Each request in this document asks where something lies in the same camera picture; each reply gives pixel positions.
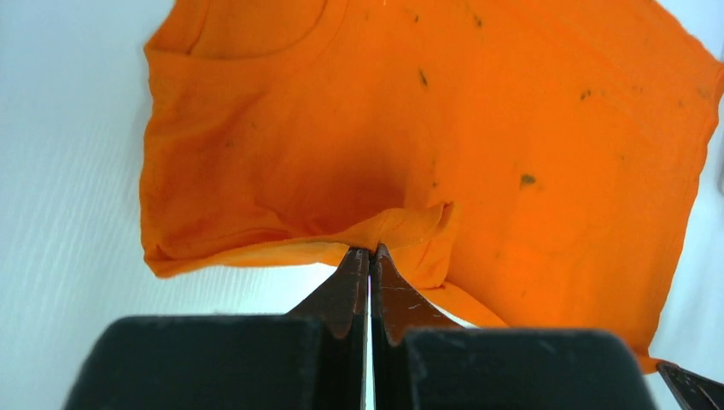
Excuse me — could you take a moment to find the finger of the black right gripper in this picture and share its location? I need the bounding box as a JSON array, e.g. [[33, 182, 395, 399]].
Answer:
[[656, 361, 723, 410]]

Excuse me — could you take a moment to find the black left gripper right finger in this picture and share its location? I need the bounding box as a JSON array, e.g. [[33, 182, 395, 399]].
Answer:
[[370, 245, 655, 409]]

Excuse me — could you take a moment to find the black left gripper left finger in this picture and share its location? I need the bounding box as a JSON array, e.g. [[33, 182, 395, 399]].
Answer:
[[65, 249, 370, 409]]

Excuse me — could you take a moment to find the orange t shirt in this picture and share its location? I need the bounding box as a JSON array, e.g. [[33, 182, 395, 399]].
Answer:
[[140, 1, 723, 373]]

